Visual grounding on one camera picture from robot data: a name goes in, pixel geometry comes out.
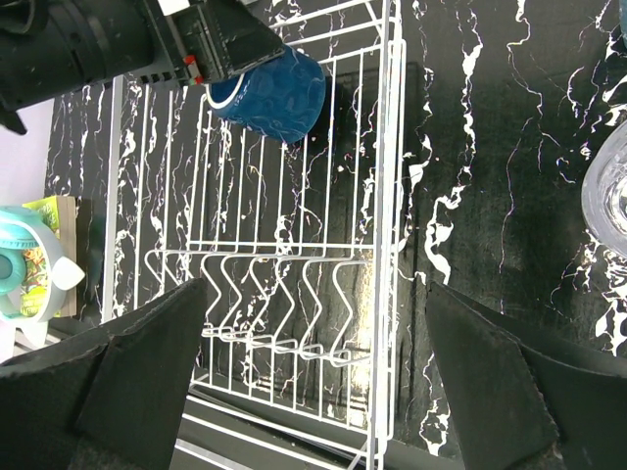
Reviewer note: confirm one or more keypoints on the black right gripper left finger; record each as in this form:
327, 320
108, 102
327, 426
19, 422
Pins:
110, 397

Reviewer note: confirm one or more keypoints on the clear glass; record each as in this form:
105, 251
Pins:
603, 196

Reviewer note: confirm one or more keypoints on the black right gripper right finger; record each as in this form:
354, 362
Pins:
522, 398

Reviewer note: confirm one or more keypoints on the teal headphones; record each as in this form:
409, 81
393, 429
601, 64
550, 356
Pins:
37, 274

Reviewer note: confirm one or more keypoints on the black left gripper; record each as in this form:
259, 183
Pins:
106, 39

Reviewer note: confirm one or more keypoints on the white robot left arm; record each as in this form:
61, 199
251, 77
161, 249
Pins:
50, 48

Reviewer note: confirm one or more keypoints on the dark blue ceramic mug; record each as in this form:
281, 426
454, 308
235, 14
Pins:
281, 99

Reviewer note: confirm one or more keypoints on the white wire dish rack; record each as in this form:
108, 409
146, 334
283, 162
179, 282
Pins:
297, 244

